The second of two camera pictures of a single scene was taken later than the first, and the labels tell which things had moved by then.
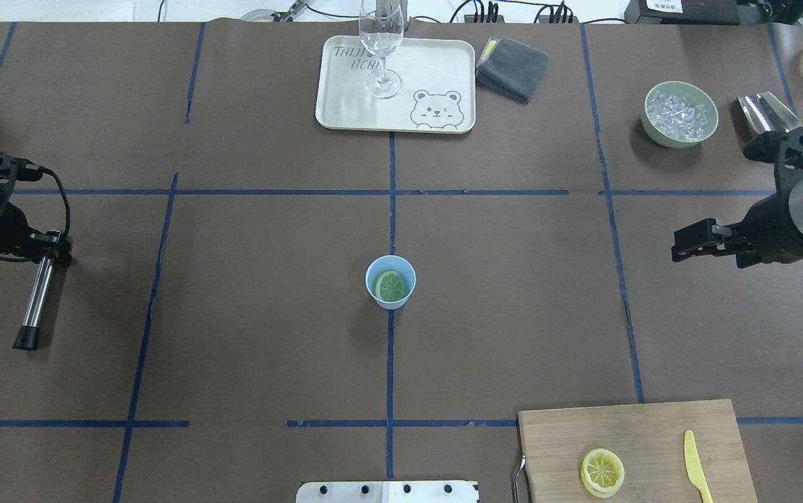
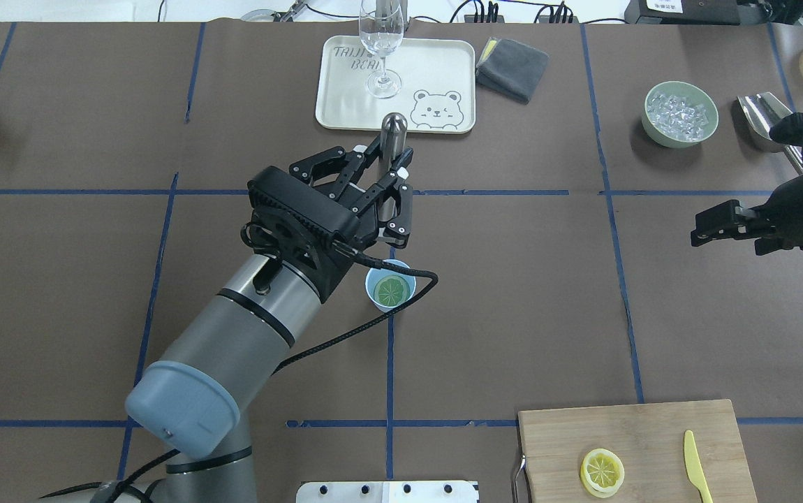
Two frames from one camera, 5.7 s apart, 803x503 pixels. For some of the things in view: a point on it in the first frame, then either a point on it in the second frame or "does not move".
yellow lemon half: x=602 y=472 does not move
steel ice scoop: x=764 y=112 does not move
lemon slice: x=390 y=286 does not move
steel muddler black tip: x=27 y=338 to x=393 y=135
